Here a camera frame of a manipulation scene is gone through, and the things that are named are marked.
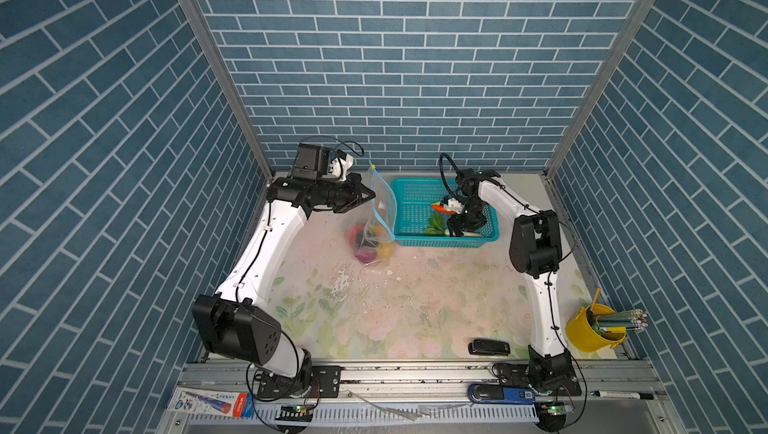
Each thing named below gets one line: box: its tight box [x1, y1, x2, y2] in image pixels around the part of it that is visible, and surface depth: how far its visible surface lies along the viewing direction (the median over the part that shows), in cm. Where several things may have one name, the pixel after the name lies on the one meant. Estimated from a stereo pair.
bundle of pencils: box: [596, 309, 649, 331], surface depth 71 cm
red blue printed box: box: [167, 387, 256, 419], surface depth 71 cm
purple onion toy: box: [354, 247, 377, 264], surface depth 93 cm
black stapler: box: [468, 338, 511, 356], surface depth 79 cm
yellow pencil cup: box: [566, 303, 628, 352], surface depth 75 cm
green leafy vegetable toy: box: [425, 213, 450, 236], surface depth 103 cm
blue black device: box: [468, 384, 535, 404], surface depth 71 cm
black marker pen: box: [590, 390, 655, 400], surface depth 73 cm
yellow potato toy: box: [378, 242, 393, 259], surface depth 92 cm
